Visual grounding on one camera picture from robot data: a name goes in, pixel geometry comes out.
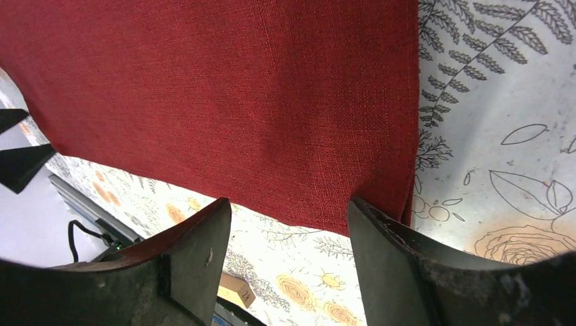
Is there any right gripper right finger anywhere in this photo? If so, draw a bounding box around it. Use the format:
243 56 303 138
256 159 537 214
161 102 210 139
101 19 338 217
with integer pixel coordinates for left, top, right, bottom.
347 198 575 325

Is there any light wooden block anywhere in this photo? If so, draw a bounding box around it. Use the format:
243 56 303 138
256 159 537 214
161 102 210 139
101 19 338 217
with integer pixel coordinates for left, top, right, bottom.
217 273 256 309

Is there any dark red cloth napkin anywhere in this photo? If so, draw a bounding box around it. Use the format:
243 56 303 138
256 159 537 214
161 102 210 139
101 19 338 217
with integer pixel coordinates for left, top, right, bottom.
1 1 419 235

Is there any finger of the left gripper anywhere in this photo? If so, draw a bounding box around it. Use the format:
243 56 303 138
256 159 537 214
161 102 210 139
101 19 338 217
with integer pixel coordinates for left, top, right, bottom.
1 143 56 194
0 109 29 134

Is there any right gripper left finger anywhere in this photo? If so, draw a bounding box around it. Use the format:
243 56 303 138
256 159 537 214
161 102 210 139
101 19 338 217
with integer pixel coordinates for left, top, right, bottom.
1 198 232 325

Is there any floral patterned table mat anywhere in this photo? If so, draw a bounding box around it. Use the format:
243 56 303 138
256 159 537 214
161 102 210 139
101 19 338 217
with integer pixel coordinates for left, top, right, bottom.
1 1 575 325

